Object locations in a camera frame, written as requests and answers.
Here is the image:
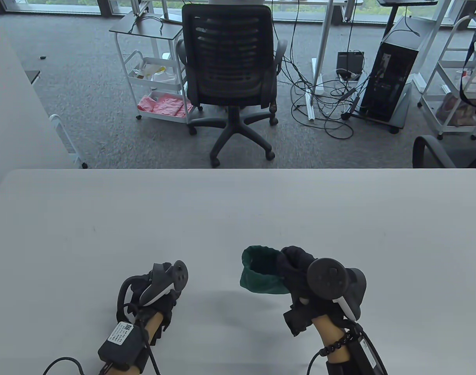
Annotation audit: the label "black white handheld controller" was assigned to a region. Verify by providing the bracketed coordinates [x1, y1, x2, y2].
[307, 258, 367, 321]
[117, 260, 190, 321]

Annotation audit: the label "green drawstring bag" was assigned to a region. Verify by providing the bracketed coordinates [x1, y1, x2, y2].
[240, 245, 291, 295]

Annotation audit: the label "black hanging strap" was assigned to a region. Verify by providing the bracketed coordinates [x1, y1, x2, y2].
[458, 12, 476, 106]

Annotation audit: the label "pink plastic bags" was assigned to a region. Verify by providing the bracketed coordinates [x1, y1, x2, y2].
[138, 93, 193, 118]

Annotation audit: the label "person's left forearm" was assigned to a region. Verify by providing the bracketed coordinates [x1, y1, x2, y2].
[138, 312, 165, 346]

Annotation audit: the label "person's left hand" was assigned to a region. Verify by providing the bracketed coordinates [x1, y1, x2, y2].
[123, 273, 178, 346]

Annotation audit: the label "white wire shelf cart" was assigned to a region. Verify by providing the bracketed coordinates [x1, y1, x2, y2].
[417, 16, 476, 140]

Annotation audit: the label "brown plastic bag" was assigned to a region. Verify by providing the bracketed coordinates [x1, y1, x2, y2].
[437, 94, 476, 126]

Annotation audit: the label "tangle of black cables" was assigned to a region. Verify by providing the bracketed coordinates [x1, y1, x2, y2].
[272, 0, 373, 140]

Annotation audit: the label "white desk frame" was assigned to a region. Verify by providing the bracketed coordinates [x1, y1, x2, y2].
[412, 0, 457, 93]
[306, 0, 336, 96]

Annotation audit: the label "black wheeled computer stand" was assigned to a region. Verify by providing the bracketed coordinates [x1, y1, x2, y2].
[341, 84, 412, 134]

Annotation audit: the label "black standing desk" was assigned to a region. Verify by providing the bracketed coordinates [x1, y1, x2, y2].
[378, 0, 438, 38]

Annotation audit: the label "black mesh office chair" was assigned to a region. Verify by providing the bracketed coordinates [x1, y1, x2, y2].
[176, 4, 288, 168]

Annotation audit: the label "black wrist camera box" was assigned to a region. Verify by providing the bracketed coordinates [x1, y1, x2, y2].
[97, 321, 150, 371]
[326, 328, 389, 375]

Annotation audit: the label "black bead bracelet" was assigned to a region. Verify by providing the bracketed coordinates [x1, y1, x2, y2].
[319, 334, 353, 357]

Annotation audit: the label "clear plastic bags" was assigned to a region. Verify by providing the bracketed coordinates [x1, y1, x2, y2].
[132, 62, 176, 83]

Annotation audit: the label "black computer tower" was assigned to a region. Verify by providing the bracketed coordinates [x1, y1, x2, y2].
[359, 16, 430, 122]

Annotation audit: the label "black box on floor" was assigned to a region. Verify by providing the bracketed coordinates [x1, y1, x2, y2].
[337, 51, 365, 80]

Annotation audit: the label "white power strip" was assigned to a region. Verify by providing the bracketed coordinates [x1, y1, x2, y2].
[305, 89, 317, 121]

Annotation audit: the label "person's right forearm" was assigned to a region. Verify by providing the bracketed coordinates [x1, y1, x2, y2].
[312, 314, 353, 364]

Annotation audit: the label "black wrist box cable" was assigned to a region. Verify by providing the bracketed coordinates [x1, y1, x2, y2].
[43, 330, 161, 375]
[307, 348, 328, 375]

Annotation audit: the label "black chair armrest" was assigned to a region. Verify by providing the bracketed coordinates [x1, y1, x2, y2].
[413, 135, 476, 168]

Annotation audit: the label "person's right hand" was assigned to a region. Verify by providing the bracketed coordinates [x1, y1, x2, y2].
[276, 246, 357, 337]

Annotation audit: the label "white cart with black top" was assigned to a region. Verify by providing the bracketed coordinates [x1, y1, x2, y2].
[109, 12, 195, 125]

